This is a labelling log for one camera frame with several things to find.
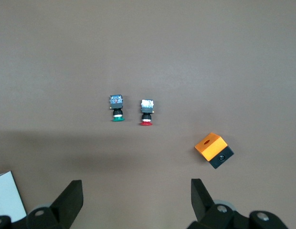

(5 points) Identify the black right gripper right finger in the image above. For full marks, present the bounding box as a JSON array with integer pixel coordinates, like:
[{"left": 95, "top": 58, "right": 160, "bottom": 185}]
[{"left": 186, "top": 178, "right": 289, "bottom": 229}]

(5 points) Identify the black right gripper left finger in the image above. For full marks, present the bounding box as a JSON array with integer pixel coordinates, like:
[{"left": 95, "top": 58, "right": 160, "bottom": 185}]
[{"left": 0, "top": 180, "right": 84, "bottom": 229}]

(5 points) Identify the white drawer cabinet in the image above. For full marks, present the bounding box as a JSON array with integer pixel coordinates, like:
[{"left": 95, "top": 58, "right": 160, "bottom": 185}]
[{"left": 0, "top": 170, "right": 27, "bottom": 223}]

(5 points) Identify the red push button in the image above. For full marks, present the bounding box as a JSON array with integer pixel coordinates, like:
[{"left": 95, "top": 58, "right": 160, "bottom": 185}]
[{"left": 139, "top": 99, "right": 155, "bottom": 126}]

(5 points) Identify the green push button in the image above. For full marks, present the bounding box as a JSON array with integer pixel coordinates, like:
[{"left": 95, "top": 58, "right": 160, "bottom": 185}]
[{"left": 109, "top": 94, "right": 126, "bottom": 122}]

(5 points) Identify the orange and black box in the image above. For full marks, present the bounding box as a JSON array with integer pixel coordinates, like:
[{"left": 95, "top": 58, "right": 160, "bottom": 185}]
[{"left": 194, "top": 132, "right": 234, "bottom": 169}]

